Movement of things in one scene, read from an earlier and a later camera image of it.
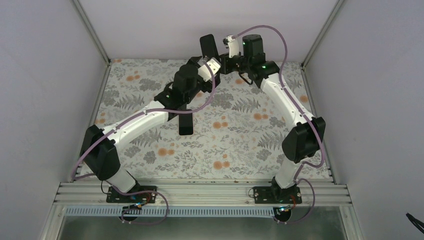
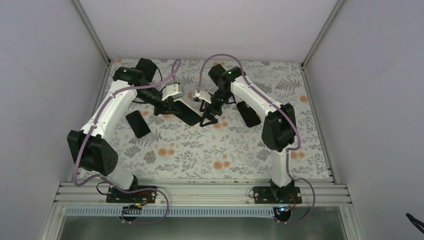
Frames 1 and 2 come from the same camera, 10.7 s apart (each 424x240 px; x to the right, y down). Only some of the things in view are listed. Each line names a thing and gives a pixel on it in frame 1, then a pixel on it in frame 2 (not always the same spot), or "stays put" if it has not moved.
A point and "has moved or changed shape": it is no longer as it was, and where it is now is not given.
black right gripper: [224, 67] → [208, 108]
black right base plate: [271, 194] stays put
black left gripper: [210, 86] → [168, 104]
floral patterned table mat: [237, 135] stays put
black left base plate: [114, 196] stays put
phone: [186, 126] has moved or changed shape
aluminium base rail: [198, 193] stays put
